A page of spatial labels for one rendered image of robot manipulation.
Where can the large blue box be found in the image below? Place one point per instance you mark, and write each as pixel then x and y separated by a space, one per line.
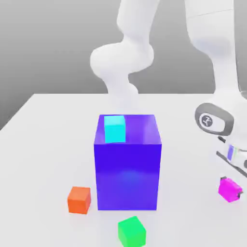
pixel 127 173

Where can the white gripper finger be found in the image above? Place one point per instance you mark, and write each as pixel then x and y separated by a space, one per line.
pixel 239 194
pixel 223 178

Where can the small orange cube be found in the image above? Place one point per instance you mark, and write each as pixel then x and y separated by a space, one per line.
pixel 78 200

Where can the small cyan cube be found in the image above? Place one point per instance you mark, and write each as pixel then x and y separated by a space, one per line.
pixel 114 130

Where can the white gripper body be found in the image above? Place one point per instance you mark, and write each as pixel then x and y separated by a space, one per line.
pixel 234 171

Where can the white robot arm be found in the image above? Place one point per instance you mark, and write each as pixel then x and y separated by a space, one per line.
pixel 123 57

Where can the small magenta cube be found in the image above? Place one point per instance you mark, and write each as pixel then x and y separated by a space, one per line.
pixel 229 190

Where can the small green cube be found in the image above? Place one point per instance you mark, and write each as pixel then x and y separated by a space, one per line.
pixel 131 232

